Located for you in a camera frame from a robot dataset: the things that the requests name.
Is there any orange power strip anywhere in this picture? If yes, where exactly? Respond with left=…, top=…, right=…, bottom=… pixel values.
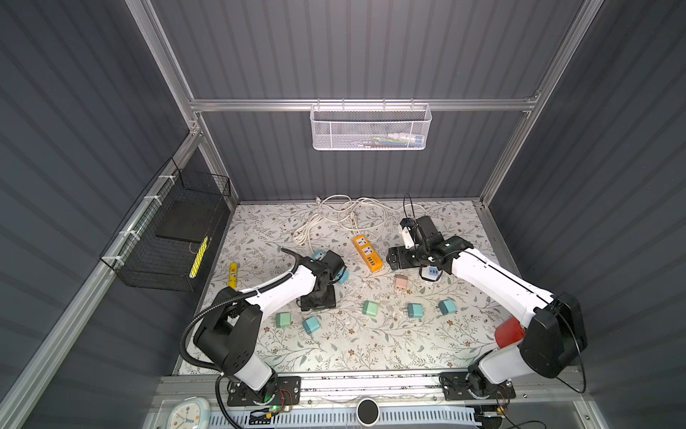
left=352, top=234, right=383, bottom=273

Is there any yellow tube on mat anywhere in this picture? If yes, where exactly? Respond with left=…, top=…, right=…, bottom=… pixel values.
left=227, top=263, right=239, bottom=290

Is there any white clock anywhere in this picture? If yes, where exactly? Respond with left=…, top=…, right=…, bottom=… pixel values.
left=164, top=397, right=211, bottom=429

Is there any blue power strip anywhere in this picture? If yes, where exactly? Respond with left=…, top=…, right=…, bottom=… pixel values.
left=312, top=250, right=349, bottom=284

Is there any yellow marker in basket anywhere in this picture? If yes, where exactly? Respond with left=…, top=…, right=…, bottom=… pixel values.
left=189, top=236, right=210, bottom=279

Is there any white tangled power cable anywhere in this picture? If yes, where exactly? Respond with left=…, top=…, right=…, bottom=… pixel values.
left=291, top=194, right=430, bottom=253

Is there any black wire basket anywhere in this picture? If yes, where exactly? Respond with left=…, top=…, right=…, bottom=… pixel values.
left=101, top=162, right=232, bottom=292

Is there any pink plug adapter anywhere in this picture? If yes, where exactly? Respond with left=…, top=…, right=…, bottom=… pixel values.
left=394, top=275, right=409, bottom=291

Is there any floral table mat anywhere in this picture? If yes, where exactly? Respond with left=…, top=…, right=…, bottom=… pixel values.
left=201, top=201, right=509, bottom=373

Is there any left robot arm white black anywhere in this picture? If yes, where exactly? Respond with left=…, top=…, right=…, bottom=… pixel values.
left=180, top=248, right=346, bottom=402

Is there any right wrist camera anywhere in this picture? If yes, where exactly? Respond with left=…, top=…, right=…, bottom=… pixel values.
left=399, top=217, right=416, bottom=250

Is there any white wire basket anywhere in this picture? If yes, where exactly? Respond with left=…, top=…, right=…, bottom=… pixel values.
left=309, top=103, right=432, bottom=151

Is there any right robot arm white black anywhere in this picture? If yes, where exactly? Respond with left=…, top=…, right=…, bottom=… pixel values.
left=386, top=216, right=588, bottom=400

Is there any red pen cup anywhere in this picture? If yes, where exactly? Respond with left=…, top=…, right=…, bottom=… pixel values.
left=495, top=316, right=525, bottom=349

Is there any green plug adapter left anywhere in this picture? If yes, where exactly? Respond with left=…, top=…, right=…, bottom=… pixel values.
left=275, top=312, right=292, bottom=329

